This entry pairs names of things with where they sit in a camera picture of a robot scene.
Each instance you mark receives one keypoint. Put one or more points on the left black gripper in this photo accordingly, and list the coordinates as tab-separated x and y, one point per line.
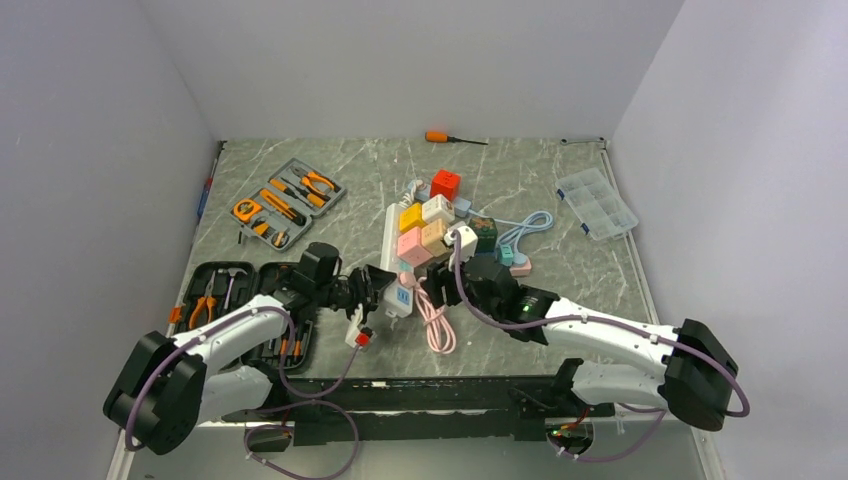
369	282

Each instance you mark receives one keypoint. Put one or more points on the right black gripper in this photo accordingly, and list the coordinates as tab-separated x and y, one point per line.
439	275

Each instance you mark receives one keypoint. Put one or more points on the white power strip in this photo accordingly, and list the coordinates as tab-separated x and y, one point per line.
397	300

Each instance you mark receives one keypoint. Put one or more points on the pink cube socket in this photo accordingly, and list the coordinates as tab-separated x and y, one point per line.
410	248

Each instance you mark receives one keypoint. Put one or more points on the tan cube socket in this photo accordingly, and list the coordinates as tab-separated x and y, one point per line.
432	237

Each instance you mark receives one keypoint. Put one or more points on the green cube adapter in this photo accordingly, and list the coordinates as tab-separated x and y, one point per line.
486	231

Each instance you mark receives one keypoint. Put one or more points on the yellow cube socket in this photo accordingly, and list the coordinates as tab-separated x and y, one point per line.
411	217

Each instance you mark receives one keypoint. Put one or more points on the white cube socket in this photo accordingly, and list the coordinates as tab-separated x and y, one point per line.
436	208

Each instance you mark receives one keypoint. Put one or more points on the pink power strip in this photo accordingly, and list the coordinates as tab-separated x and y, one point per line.
519	270

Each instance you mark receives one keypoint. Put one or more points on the grey tool tray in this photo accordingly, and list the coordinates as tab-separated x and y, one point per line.
285	207

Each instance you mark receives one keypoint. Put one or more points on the clear plastic organizer box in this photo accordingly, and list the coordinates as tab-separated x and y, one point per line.
602	213

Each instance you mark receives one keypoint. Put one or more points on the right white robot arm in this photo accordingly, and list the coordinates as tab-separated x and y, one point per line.
684	370

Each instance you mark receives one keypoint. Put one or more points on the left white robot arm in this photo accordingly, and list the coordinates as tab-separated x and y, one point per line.
169	385

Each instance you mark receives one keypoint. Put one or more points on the teal plug adapter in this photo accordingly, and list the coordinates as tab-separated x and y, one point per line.
505	255

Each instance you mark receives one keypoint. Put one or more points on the red cube socket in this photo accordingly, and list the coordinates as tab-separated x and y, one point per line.
445	183

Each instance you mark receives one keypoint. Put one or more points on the light blue power strip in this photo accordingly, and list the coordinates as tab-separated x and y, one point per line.
422	191

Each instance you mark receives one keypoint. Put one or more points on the steel hammer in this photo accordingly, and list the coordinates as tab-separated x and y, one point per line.
232	275

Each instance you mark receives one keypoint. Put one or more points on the blue red pen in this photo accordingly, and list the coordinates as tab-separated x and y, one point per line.
206	190

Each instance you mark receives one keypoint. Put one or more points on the orange case latch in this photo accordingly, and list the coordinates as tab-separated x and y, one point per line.
175	316

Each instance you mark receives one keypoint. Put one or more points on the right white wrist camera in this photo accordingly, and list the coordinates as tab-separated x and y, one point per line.
462	240

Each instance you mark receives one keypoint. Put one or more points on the orange handled screwdriver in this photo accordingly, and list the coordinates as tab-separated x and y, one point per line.
442	138

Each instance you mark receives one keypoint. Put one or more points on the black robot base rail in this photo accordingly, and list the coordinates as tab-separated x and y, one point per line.
520	407

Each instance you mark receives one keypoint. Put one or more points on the orange handled pliers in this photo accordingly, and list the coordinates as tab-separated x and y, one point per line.
206	304

